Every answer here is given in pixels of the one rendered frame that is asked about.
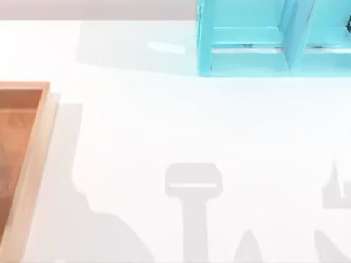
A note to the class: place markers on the light blue rack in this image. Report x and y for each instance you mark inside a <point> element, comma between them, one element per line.
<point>246,35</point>

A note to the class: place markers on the shallow salmon-coloured box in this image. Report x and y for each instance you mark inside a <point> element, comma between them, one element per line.
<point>16,131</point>

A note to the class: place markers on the small dark object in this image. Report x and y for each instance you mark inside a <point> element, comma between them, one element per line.
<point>349,26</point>

